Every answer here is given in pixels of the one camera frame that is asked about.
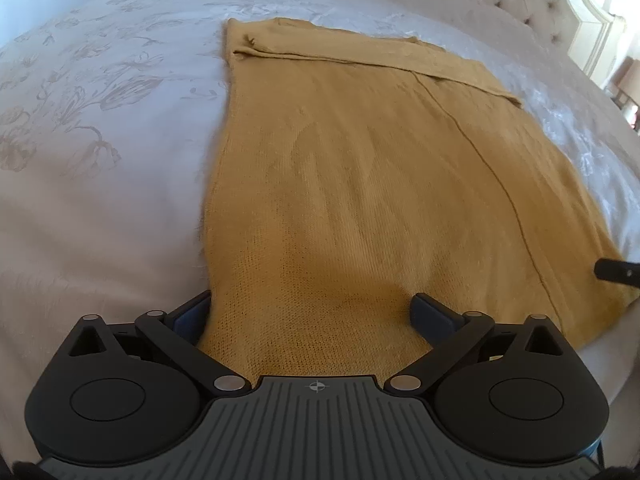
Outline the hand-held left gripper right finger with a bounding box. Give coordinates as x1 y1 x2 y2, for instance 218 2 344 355
385 294 576 396

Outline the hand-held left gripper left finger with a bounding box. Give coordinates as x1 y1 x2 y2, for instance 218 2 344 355
65 290 253 397

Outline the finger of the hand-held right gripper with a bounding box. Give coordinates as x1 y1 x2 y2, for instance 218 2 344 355
594 258 640 288

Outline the yellow knit sweater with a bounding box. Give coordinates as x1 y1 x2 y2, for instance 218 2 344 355
197 17 640 378

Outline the white floral bedspread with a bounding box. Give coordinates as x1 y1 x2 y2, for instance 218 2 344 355
0 0 640 411

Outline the beige shade table lamp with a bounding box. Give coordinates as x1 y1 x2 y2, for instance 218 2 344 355
612 57 640 106

